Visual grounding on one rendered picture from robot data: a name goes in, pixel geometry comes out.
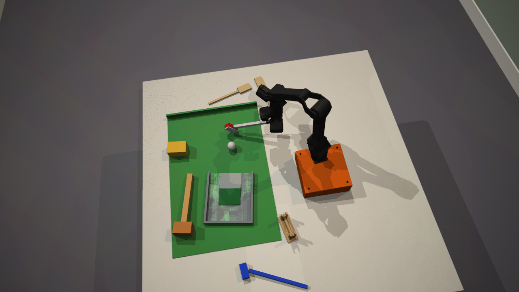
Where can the blue putter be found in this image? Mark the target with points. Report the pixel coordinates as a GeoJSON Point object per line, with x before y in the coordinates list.
{"type": "Point", "coordinates": [245, 275]}

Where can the yellow rectangular block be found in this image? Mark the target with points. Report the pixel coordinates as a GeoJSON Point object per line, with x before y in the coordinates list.
{"type": "Point", "coordinates": [179, 148]}

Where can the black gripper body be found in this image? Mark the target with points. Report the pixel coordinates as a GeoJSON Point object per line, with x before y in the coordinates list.
{"type": "Point", "coordinates": [276, 126]}

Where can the green putting mat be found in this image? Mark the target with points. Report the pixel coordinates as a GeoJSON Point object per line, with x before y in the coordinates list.
{"type": "Point", "coordinates": [207, 142]}

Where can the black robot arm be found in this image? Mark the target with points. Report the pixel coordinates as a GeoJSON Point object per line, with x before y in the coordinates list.
{"type": "Point", "coordinates": [317, 142]}

